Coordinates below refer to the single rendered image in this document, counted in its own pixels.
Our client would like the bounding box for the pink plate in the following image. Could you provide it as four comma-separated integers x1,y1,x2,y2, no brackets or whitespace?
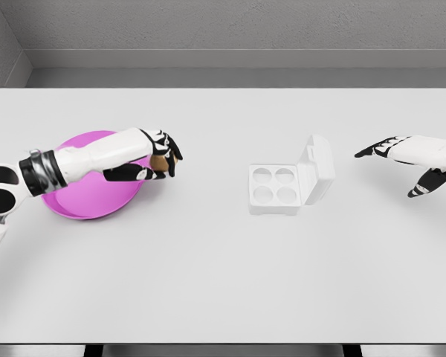
40,129,153,222

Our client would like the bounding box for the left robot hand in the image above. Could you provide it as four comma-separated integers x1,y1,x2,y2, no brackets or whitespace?
91,127,184,183

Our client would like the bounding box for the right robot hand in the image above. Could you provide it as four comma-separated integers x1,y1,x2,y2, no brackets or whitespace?
354,135,446,199

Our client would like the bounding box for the brown egg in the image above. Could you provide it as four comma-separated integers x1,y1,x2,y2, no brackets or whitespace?
149,149,180,173

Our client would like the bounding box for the white egg box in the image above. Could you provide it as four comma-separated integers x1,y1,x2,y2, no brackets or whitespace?
248,134,336,216

